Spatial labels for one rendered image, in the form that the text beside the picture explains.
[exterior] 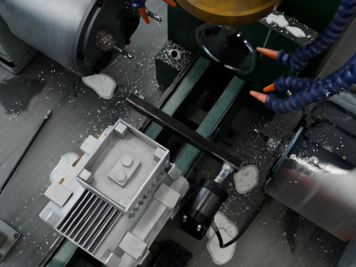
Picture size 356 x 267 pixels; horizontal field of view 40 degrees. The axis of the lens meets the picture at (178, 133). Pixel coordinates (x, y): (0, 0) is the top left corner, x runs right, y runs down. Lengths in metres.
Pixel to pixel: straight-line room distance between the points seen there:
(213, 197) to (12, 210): 0.49
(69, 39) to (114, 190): 0.30
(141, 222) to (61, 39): 0.36
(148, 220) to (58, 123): 0.45
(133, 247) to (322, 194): 0.32
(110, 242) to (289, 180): 0.31
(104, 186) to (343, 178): 0.38
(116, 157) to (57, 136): 0.39
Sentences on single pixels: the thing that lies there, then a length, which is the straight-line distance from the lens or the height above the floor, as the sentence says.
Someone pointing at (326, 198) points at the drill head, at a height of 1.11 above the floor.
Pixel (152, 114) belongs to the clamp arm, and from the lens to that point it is 0.93.
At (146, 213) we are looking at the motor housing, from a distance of 0.84.
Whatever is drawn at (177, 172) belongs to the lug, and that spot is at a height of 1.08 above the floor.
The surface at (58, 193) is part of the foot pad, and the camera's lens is 0.86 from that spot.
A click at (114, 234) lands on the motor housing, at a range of 0.82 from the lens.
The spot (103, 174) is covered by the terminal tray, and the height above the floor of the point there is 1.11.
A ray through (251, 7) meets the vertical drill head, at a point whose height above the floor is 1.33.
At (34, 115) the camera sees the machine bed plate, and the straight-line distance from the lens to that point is 1.22.
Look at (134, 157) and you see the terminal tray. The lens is 0.80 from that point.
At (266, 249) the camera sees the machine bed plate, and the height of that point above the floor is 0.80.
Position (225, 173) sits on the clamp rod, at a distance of 0.91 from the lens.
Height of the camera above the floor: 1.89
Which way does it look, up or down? 70 degrees down
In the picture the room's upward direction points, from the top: 2 degrees clockwise
